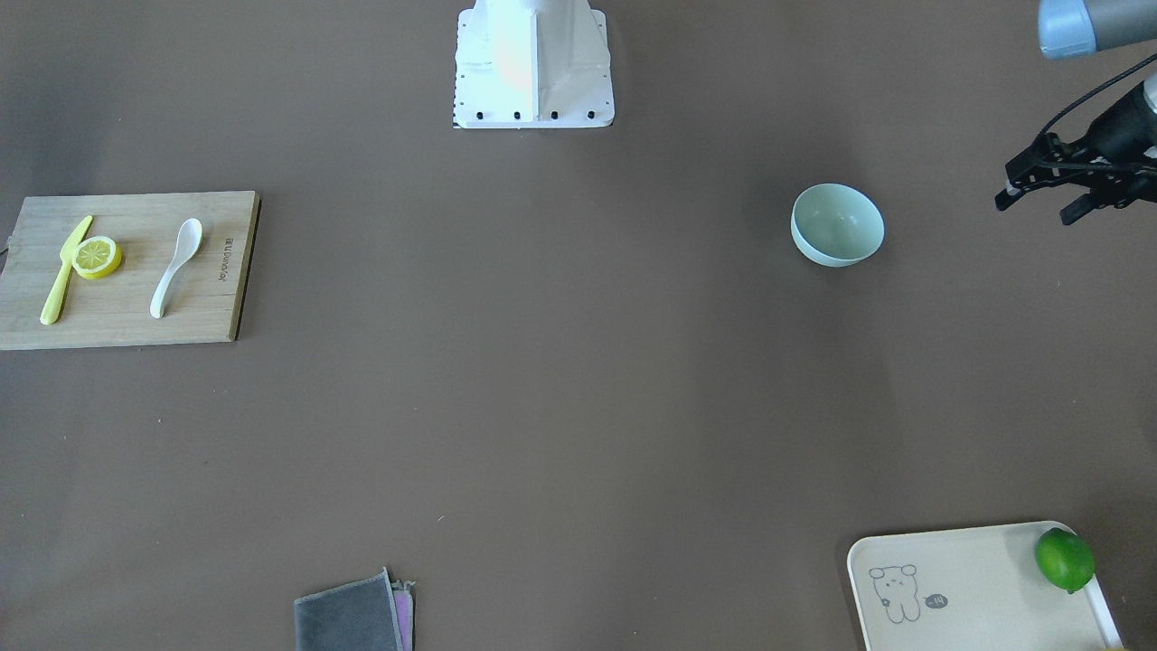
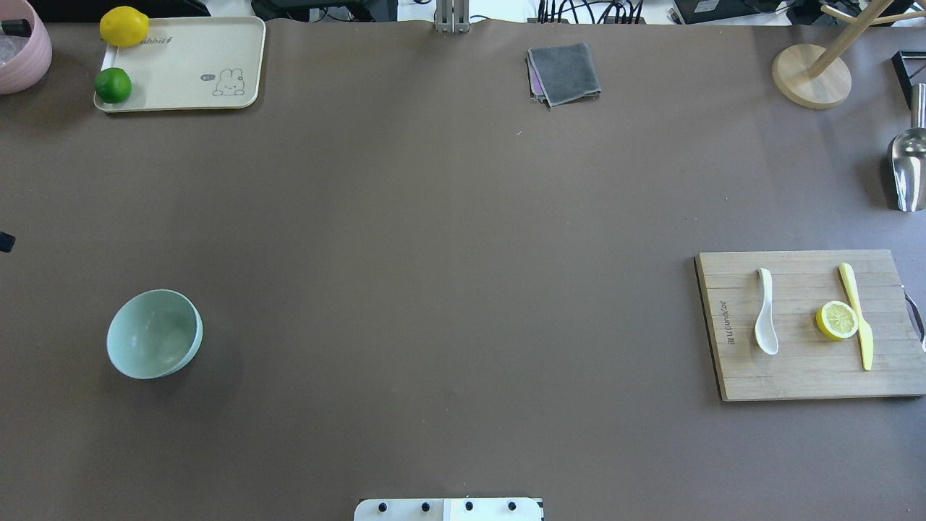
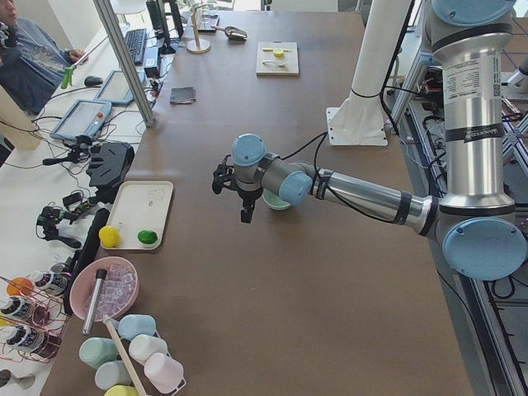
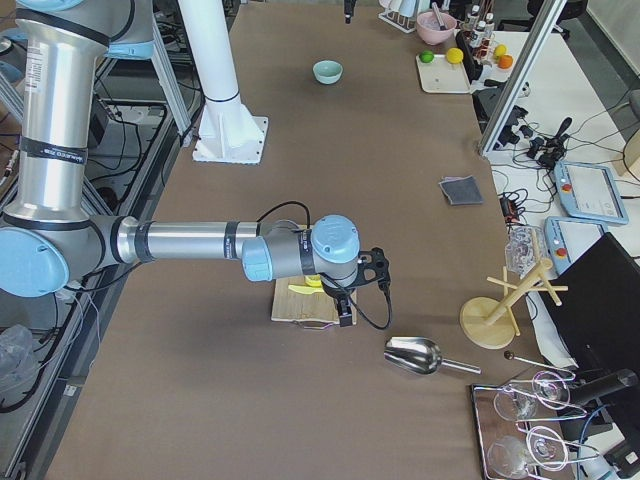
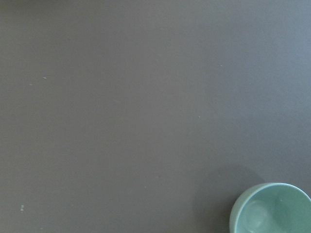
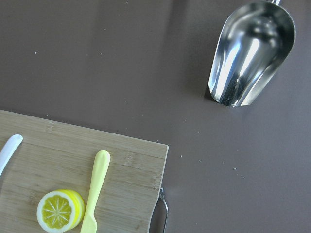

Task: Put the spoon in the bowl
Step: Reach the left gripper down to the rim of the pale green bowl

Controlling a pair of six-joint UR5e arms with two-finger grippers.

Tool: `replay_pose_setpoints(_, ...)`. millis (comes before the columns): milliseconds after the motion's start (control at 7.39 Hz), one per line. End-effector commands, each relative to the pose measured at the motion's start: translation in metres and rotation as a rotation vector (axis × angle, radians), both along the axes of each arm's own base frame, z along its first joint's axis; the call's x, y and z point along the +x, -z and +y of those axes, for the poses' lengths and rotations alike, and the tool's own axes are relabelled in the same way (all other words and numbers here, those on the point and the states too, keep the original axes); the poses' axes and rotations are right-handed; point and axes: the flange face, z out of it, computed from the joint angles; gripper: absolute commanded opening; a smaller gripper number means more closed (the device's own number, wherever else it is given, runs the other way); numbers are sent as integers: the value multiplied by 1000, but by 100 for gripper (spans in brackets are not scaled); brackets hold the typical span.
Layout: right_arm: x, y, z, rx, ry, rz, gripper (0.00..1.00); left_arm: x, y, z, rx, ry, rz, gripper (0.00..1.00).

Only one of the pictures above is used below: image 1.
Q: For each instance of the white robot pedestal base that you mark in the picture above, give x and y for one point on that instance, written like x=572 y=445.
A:
x=532 y=65

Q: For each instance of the bamboo cutting board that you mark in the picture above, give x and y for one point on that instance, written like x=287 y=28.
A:
x=205 y=298

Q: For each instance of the light green bowl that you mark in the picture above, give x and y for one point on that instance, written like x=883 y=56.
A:
x=836 y=226

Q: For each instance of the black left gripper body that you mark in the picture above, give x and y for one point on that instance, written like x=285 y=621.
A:
x=1121 y=123

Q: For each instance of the grey folded cloth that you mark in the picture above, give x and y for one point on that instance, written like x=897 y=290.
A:
x=373 y=614

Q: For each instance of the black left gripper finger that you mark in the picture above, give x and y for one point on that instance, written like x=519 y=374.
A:
x=1082 y=206
x=1007 y=196

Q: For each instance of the green lime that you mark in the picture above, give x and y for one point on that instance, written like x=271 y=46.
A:
x=1064 y=560

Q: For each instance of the yellow plastic knife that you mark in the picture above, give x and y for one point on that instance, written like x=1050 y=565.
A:
x=51 y=310

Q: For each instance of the beige cartoon tray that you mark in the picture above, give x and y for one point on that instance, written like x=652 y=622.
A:
x=976 y=588

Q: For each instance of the white ceramic spoon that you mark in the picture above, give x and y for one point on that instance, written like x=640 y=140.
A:
x=188 y=239

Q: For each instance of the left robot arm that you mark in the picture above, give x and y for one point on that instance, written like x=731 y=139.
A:
x=1070 y=29

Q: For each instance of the yellow lemon half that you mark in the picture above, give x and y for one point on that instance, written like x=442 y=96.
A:
x=97 y=258

